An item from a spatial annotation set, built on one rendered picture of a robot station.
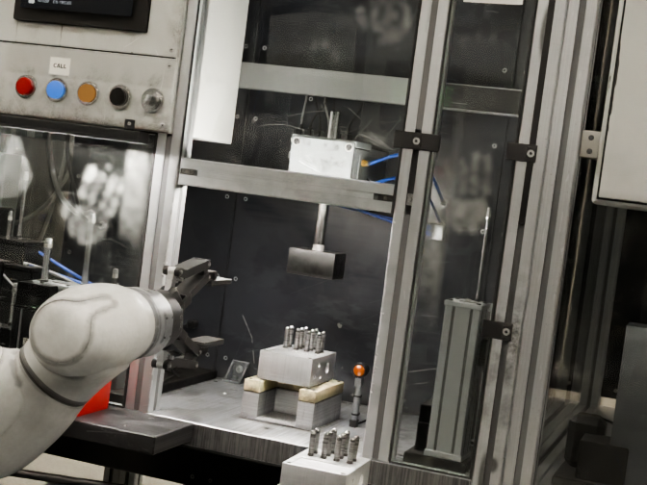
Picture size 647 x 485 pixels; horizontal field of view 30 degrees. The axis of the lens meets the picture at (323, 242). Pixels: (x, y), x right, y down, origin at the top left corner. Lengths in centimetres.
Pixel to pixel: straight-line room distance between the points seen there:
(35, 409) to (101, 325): 14
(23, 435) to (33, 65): 84
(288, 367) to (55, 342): 76
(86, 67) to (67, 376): 79
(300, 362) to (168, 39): 58
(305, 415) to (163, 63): 63
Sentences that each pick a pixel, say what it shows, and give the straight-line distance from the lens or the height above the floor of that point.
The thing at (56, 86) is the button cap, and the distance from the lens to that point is 208.
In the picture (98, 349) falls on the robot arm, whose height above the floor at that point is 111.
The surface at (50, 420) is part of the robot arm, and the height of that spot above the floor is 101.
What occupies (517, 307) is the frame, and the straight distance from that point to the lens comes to 181.
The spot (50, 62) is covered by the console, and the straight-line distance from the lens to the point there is 210.
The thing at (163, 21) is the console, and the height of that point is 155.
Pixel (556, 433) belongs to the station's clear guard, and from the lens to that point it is 185.
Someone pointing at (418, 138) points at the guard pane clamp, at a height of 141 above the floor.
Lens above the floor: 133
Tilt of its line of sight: 3 degrees down
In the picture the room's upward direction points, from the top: 7 degrees clockwise
